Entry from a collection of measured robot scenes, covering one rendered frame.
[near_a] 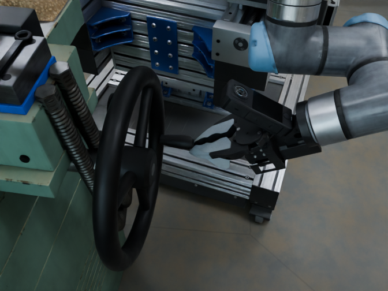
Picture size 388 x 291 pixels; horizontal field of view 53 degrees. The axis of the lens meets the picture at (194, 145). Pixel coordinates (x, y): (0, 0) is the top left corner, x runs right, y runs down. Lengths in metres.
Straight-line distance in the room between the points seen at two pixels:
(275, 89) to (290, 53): 1.01
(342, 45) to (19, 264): 0.59
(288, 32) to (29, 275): 0.56
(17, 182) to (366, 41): 0.51
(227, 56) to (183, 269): 0.75
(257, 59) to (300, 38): 0.07
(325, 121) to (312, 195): 1.00
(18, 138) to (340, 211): 1.27
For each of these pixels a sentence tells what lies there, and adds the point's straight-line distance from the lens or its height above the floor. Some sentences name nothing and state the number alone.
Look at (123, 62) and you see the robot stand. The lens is 1.25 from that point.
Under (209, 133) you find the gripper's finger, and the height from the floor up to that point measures 0.77.
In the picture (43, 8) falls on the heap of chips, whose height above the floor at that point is 0.92.
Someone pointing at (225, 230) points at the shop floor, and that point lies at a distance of 1.42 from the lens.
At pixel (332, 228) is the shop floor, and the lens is 1.51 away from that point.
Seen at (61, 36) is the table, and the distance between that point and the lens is 0.72.
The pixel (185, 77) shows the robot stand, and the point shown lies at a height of 0.50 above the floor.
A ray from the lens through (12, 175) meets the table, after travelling 0.53.
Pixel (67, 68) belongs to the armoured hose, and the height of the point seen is 0.97.
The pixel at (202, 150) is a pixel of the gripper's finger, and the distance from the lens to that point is 0.64.
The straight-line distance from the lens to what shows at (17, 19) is 0.51.
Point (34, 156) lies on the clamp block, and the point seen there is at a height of 0.90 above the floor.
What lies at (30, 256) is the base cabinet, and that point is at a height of 0.65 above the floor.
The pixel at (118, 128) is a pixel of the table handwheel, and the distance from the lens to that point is 0.43.
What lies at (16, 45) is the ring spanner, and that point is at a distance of 0.48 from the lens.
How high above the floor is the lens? 1.26
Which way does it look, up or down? 50 degrees down
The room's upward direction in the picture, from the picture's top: straight up
